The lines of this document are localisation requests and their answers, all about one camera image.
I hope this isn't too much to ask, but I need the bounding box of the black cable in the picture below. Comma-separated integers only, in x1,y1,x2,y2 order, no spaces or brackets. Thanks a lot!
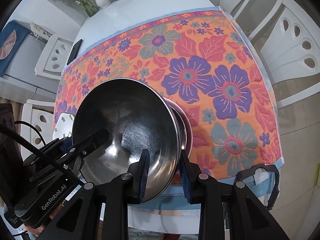
0,120,47,156

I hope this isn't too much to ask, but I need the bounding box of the white refrigerator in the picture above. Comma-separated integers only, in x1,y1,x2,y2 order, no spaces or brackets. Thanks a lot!
1,35,59,104

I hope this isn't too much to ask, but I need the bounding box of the blue fridge cover cloth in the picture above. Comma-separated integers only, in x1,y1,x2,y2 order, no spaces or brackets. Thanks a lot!
0,20,30,77

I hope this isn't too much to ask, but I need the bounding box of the white ribbed flower vase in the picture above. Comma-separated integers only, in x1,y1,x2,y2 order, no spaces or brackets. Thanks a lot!
95,0,111,9

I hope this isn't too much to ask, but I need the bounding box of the pink cartoon bowl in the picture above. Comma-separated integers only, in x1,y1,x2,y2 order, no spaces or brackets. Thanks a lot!
164,99,193,157

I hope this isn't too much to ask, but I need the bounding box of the white chair right near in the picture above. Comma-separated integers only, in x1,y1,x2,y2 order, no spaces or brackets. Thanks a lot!
247,0,320,110

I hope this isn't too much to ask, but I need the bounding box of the black clamp on table edge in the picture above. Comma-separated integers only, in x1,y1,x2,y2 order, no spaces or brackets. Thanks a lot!
234,164,280,211

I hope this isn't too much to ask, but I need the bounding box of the white green-flower plate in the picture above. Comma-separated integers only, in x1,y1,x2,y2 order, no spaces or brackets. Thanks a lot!
53,113,75,139

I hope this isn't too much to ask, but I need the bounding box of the red steel bowl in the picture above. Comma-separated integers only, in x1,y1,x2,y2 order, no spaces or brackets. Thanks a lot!
170,107,187,150

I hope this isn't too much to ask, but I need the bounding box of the white chair left far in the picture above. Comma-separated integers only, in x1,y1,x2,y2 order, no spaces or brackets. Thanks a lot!
35,34,73,80

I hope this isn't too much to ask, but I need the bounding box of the black smartphone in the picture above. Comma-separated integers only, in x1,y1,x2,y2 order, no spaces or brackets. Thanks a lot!
67,39,83,65

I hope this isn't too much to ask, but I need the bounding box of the orange floral tablecloth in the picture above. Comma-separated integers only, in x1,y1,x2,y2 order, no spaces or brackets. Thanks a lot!
54,7,284,179

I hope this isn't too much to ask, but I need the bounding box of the white chair left near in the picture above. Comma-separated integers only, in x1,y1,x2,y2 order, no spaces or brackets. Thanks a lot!
20,99,55,149

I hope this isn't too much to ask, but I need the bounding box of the blue steel bowl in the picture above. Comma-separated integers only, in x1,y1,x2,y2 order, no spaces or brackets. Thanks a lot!
72,78,185,203

